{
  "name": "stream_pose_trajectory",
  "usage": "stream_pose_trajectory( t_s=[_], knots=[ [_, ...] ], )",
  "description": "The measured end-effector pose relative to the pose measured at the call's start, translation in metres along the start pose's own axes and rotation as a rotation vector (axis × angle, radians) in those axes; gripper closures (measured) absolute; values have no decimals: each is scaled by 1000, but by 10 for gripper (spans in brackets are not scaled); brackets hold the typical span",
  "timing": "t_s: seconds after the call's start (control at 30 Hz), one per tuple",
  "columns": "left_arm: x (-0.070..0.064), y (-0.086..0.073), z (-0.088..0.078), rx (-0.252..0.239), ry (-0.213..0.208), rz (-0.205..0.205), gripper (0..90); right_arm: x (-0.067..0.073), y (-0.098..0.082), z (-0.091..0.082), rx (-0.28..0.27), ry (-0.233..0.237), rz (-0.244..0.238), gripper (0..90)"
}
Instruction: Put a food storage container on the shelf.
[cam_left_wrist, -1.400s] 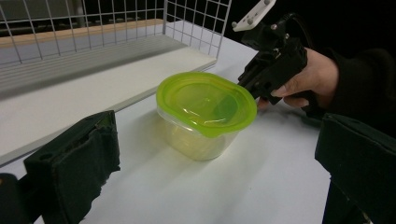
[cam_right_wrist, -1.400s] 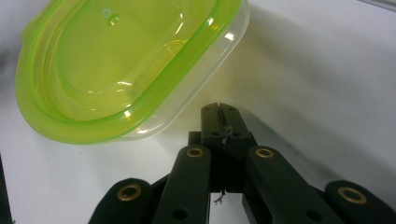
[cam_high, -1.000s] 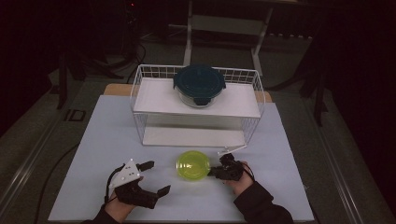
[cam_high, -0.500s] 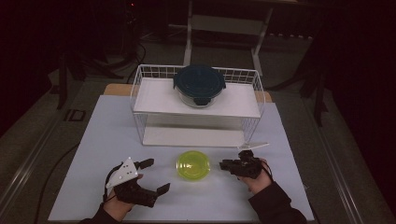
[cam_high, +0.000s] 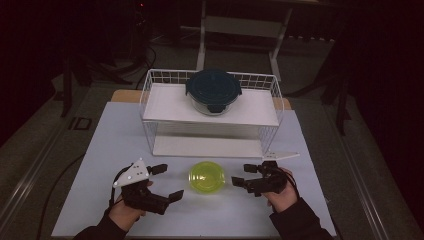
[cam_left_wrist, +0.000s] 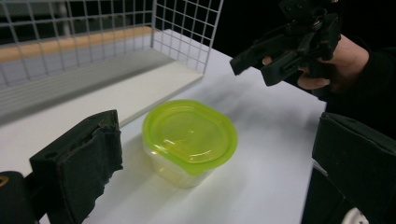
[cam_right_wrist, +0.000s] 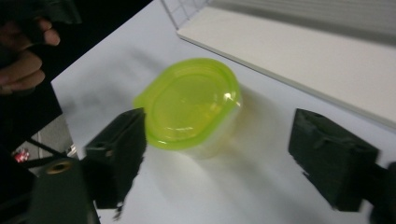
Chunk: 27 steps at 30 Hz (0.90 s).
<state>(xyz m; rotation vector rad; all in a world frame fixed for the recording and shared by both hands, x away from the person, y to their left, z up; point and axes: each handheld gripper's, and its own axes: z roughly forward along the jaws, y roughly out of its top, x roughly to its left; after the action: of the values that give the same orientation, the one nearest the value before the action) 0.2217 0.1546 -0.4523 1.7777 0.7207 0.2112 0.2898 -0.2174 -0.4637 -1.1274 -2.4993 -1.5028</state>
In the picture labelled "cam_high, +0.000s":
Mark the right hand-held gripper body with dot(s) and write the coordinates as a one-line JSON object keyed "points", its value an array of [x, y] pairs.
{"points": [[268, 181]]}

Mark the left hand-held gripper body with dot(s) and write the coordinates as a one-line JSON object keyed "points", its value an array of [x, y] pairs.
{"points": [[133, 175]]}

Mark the yellow-green plastic bowl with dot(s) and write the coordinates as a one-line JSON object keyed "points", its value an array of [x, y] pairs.
{"points": [[206, 177]]}

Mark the round container with dark lid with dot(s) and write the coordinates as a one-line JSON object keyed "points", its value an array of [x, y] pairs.
{"points": [[213, 88]]}

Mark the person's right hand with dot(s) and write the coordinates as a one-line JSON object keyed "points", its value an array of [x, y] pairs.
{"points": [[283, 201]]}

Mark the person's left hand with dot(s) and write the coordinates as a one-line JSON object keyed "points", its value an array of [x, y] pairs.
{"points": [[125, 215]]}

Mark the pale blue table sheet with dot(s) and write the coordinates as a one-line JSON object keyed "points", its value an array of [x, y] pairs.
{"points": [[100, 150]]}

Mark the dark floor socket plate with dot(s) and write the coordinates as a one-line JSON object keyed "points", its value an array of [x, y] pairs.
{"points": [[80, 123]]}

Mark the dark metal stand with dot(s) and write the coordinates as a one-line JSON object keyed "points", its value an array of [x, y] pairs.
{"points": [[66, 93], [341, 106]]}

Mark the metal floor rail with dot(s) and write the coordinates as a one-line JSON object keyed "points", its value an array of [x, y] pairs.
{"points": [[26, 180], [360, 173]]}

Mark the white metal stand frame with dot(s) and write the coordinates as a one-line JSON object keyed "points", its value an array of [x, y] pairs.
{"points": [[201, 50]]}

